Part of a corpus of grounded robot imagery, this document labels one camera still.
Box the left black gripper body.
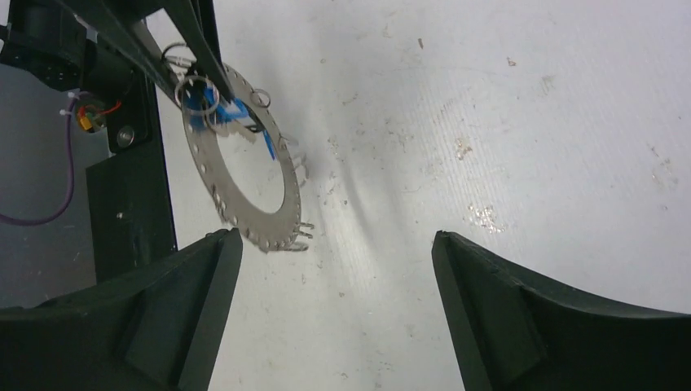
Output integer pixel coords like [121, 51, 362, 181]
[1, 1, 135, 98]

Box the metal perforated ring disc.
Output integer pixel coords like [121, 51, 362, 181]
[163, 42, 313, 253]

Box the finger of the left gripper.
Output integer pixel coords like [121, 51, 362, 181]
[59, 0, 187, 101]
[163, 0, 235, 102]

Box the blue head key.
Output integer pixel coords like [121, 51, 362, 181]
[180, 86, 277, 160]

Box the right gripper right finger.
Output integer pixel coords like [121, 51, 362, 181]
[431, 231, 690, 390]

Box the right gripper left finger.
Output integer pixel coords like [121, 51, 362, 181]
[1, 229, 243, 390]

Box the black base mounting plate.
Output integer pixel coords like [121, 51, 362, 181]
[86, 73, 177, 283]

